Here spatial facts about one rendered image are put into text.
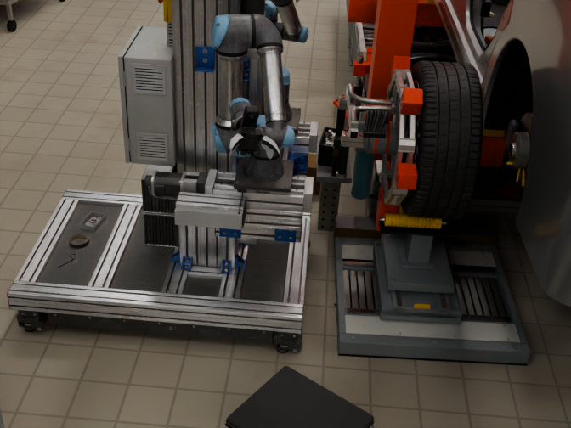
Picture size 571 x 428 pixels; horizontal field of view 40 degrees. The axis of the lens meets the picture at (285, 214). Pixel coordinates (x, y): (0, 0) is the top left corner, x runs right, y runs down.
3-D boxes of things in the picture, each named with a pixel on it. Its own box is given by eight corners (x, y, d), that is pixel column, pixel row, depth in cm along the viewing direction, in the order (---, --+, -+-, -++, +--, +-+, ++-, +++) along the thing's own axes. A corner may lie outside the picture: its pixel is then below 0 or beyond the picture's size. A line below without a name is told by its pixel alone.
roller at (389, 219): (446, 232, 346) (448, 221, 343) (378, 228, 346) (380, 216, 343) (444, 224, 351) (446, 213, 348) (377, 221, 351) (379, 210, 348)
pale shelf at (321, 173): (351, 183, 388) (352, 178, 386) (316, 182, 388) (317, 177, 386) (347, 142, 424) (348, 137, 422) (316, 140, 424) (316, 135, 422)
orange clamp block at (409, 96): (419, 115, 312) (423, 104, 303) (398, 114, 312) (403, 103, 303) (419, 99, 314) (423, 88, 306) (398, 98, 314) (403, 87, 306)
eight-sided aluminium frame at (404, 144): (403, 227, 330) (421, 109, 300) (387, 226, 330) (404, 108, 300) (392, 162, 376) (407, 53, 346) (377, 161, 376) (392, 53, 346)
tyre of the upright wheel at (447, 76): (494, 101, 293) (464, 41, 349) (430, 98, 293) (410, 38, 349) (464, 249, 327) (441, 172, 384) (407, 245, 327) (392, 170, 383)
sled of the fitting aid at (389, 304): (459, 325, 356) (463, 308, 350) (379, 321, 356) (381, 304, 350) (443, 258, 397) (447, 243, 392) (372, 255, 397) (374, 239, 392)
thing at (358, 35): (386, 210, 416) (391, 174, 404) (368, 209, 416) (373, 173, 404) (361, 37, 622) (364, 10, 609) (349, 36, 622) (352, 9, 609)
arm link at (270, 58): (279, 20, 290) (291, 151, 283) (250, 21, 288) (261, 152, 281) (285, 8, 279) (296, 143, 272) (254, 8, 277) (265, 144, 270)
